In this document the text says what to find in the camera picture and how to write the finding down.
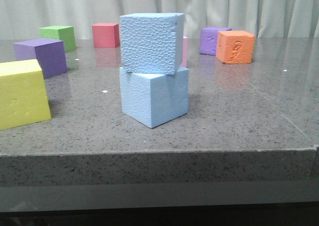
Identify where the smooth light blue block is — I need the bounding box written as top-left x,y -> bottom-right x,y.
120,67 -> 189,128

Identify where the textured light blue block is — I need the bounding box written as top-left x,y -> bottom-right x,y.
120,13 -> 184,75

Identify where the pink foam block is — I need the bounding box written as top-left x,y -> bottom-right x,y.
181,36 -> 188,67

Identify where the purple foam block right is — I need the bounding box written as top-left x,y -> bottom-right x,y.
200,27 -> 232,56

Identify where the purple foam block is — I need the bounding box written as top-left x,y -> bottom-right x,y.
13,38 -> 68,78
200,27 -> 232,56

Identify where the red foam block front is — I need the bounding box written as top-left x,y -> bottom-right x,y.
92,23 -> 120,48

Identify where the orange foam block right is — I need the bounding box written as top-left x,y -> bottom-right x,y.
216,30 -> 255,64

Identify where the green foam block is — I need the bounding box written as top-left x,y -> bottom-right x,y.
39,25 -> 76,52

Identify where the purple foam block left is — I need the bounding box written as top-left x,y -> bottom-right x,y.
13,38 -> 68,78

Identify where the yellow foam block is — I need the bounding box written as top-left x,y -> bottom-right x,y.
0,59 -> 51,130

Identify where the white curtain backdrop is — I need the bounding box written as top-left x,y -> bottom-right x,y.
0,0 -> 319,40

